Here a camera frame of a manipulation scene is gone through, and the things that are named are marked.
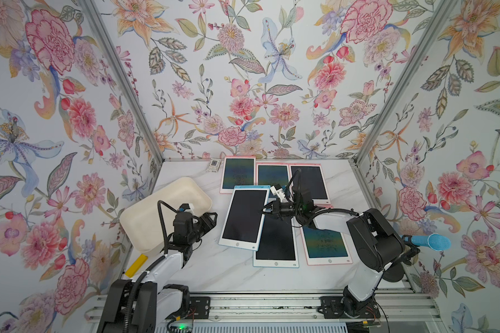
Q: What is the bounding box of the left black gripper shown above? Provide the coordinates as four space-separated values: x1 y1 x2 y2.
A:
186 211 218 245

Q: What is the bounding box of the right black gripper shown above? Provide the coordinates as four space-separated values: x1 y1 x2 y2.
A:
258 200 303 221

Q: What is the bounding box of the pink writing tablet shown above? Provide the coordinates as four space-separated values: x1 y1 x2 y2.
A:
255 163 290 190
289 164 331 205
219 156 256 194

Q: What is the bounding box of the blue writing tablet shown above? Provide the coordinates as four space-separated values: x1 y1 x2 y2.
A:
218 185 270 252
253 215 299 269

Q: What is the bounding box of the cream plastic storage box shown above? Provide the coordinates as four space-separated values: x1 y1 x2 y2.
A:
119 176 213 254

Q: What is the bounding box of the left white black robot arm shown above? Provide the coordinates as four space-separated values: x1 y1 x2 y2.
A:
97 206 218 332

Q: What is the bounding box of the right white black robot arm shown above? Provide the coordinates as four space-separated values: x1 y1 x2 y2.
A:
262 186 405 319

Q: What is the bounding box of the yellow sticky tape strip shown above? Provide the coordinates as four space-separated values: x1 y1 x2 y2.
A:
124 254 148 278

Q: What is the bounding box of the blue microphone on stand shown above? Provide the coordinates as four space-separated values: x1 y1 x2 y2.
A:
383 234 451 282

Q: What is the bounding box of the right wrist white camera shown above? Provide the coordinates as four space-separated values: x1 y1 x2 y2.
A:
270 184 286 201

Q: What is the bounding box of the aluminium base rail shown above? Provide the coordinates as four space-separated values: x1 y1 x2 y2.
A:
84 291 443 323

